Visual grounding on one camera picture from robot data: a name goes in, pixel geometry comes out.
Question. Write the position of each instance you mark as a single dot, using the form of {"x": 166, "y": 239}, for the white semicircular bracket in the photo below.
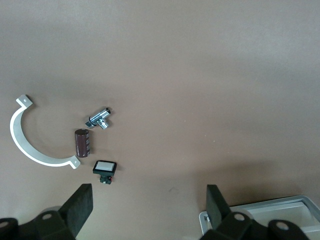
{"x": 18, "y": 140}

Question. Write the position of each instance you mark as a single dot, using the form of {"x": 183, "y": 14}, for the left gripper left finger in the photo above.
{"x": 77, "y": 207}

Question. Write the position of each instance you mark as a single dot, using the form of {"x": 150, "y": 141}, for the silver metal fitting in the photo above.
{"x": 98, "y": 118}

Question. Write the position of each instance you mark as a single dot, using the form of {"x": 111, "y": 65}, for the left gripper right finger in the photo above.
{"x": 217, "y": 207}

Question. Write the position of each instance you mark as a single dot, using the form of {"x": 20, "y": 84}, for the white plastic tray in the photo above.
{"x": 275, "y": 210}

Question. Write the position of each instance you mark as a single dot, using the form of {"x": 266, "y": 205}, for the white square push button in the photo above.
{"x": 105, "y": 167}

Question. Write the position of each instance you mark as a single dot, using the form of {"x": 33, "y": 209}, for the brown cylindrical capacitor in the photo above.
{"x": 82, "y": 143}

